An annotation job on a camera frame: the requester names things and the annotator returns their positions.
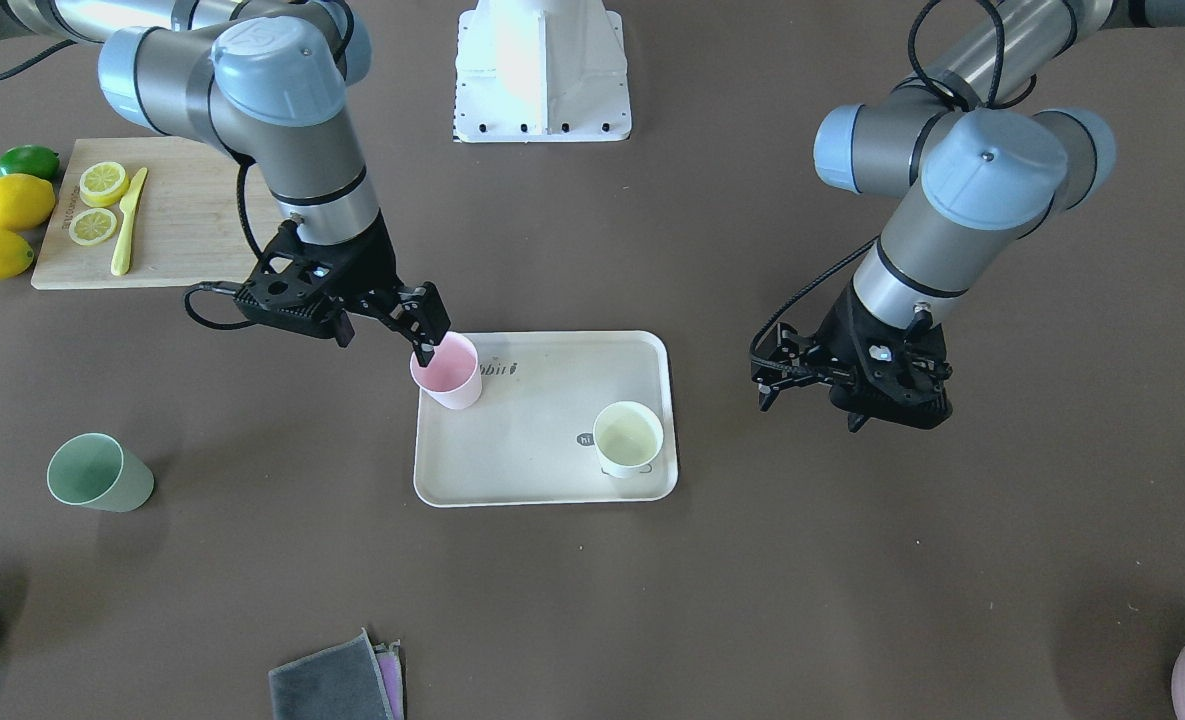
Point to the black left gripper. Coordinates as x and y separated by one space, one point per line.
838 334

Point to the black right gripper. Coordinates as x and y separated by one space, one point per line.
373 263

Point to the pink cup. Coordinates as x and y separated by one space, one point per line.
452 377

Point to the cream white cup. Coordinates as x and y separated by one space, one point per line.
627 437

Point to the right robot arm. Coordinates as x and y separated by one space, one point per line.
265 82

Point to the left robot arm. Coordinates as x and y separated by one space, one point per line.
971 176

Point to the beige rabbit tray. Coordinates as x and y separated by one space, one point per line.
529 437

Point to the wooden cutting board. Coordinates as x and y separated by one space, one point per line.
187 229

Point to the yellow plastic knife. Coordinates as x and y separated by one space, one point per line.
128 205

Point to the lower lemon slice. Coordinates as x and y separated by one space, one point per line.
92 226

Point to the lemon slice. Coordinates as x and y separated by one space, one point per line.
92 226
103 184

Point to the upper lemon slice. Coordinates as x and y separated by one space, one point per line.
103 184

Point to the green cup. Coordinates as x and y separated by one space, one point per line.
95 471

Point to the purple cloth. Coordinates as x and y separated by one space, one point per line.
390 661

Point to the grey cloth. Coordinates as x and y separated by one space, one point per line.
342 682

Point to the green lime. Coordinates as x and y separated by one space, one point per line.
31 160

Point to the whole lemon near lime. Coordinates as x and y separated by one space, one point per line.
25 201

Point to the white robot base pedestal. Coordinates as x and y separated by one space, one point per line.
541 72

